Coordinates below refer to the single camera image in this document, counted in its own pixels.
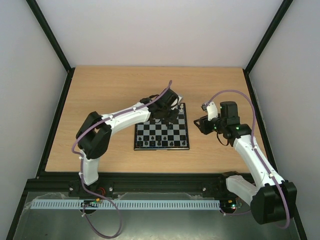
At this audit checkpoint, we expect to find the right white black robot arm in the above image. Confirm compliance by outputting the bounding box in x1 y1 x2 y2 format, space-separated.
194 101 297 225

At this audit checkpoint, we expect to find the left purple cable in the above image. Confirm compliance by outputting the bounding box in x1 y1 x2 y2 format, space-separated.
71 79 123 238

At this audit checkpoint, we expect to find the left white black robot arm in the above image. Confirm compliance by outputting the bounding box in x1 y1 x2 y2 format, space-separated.
71 87 183 186

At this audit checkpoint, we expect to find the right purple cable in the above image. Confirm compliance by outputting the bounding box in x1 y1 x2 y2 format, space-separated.
201 89 291 230

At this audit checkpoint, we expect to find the purple cable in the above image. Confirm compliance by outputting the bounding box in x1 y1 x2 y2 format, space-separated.
71 79 123 238
201 89 291 230

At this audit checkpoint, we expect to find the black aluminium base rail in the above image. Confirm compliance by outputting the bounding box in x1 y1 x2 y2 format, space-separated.
23 171 237 199

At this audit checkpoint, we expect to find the black grey chess board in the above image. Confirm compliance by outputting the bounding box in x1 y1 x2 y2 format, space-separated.
133 102 190 151

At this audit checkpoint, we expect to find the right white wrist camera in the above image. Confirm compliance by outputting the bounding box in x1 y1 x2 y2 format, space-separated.
201 101 218 121

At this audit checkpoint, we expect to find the white slotted cable duct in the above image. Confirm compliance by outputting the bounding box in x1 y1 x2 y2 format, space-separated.
30 199 220 211

